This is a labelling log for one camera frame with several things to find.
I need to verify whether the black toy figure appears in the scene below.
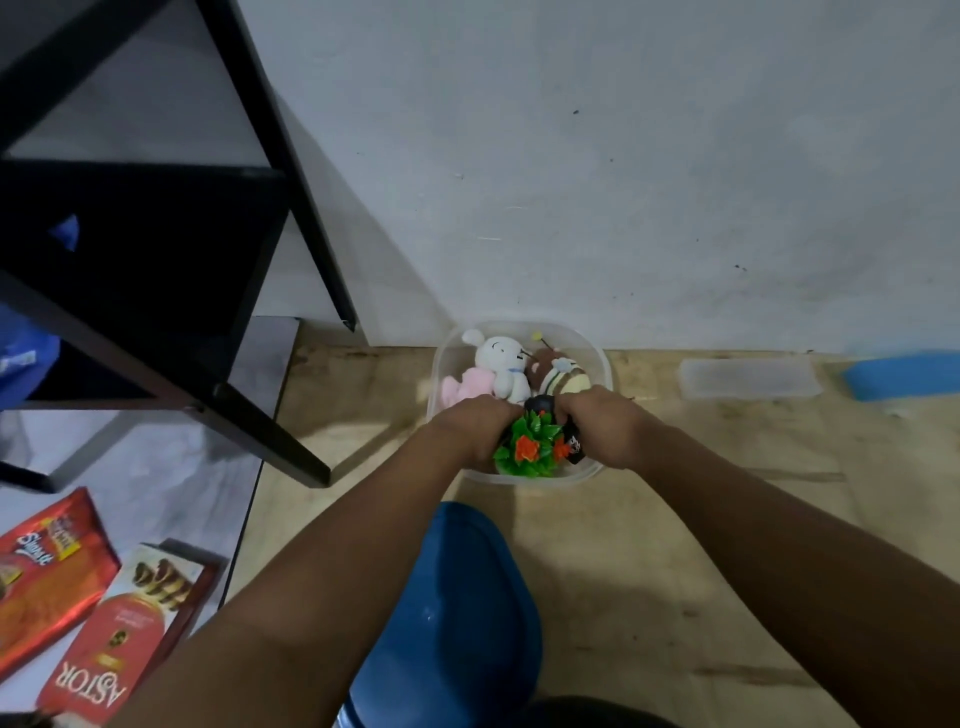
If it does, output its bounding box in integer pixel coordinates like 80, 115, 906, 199
524, 394, 587, 466

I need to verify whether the brown striped bee plush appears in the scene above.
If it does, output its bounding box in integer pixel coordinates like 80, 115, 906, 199
525, 333, 594, 399

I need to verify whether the light blue plastic lid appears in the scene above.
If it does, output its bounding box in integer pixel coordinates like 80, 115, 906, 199
843, 350, 960, 403

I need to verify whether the pink plush toy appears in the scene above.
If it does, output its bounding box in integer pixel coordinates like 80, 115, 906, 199
439, 366, 497, 411

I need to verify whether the clear plastic container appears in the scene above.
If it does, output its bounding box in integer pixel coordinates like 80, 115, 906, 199
425, 320, 615, 488

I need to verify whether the red snack packet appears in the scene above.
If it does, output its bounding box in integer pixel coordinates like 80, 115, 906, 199
0, 486, 122, 684

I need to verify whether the black metal shelf rack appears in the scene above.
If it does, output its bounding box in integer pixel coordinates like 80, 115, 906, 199
0, 0, 360, 495

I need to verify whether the person's left forearm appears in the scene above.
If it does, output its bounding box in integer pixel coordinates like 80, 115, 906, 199
111, 424, 475, 728

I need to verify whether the clear plastic lid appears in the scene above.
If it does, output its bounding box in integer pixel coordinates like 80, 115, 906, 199
678, 357, 825, 401

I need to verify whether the red wafer stick box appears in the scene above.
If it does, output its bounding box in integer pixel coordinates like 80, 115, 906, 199
35, 543, 224, 726

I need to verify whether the green plant with orange flowers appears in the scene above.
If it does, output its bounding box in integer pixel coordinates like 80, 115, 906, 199
492, 410, 573, 480

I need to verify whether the person's left hand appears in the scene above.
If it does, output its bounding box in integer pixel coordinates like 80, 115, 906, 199
431, 395, 525, 473

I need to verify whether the person's right hand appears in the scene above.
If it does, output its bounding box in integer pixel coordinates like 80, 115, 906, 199
555, 386, 663, 472

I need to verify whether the white bunny plush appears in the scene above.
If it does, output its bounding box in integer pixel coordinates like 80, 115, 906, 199
460, 328, 533, 405

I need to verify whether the blue plastic bag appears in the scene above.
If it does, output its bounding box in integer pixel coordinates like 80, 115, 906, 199
0, 214, 81, 413

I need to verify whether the person's right forearm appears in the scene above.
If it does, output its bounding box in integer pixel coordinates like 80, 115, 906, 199
633, 420, 960, 728

